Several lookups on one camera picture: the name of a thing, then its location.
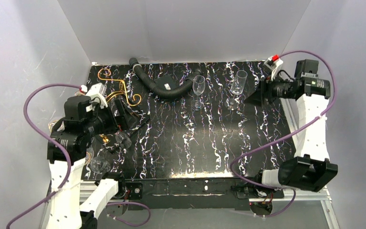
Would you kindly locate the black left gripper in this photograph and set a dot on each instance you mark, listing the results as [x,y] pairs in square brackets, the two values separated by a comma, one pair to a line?
[119,113]

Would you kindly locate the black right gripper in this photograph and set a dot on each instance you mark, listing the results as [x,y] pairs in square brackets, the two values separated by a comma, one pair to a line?
[262,91]

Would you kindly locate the clear tumbler glass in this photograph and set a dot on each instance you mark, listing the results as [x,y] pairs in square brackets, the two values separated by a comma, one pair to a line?
[236,89]

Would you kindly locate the tall clear flute front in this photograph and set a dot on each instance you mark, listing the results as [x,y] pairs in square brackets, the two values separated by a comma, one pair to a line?
[122,139]

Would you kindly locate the tall clear flute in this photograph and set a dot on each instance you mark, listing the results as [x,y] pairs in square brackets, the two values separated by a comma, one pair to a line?
[198,89]
[122,139]

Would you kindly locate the clear stemmed wine glass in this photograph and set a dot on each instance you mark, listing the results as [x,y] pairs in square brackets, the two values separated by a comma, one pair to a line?
[100,165]

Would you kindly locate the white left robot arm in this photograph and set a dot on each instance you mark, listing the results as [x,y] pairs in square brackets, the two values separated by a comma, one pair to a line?
[67,212]

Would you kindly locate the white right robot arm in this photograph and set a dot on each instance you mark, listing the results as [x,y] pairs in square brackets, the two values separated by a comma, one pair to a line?
[310,169]

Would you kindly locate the black marble rack base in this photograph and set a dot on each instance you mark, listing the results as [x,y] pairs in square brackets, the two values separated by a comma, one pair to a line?
[129,123]

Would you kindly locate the black box with label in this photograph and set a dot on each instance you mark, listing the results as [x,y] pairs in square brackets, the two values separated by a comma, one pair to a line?
[165,83]

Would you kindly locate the tall clear flute rear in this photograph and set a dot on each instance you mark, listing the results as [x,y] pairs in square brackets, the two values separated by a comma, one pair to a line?
[198,89]

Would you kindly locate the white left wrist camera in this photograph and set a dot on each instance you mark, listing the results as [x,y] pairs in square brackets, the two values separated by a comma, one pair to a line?
[96,93]

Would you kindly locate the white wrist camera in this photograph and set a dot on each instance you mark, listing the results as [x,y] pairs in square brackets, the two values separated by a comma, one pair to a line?
[96,93]
[272,66]

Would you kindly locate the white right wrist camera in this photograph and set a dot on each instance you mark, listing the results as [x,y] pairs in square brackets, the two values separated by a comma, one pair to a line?
[272,66]

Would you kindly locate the gold wire glass rack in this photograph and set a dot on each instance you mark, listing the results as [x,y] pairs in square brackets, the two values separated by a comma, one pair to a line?
[119,91]

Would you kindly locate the black front mounting rail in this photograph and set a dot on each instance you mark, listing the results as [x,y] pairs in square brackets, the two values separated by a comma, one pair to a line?
[193,193]

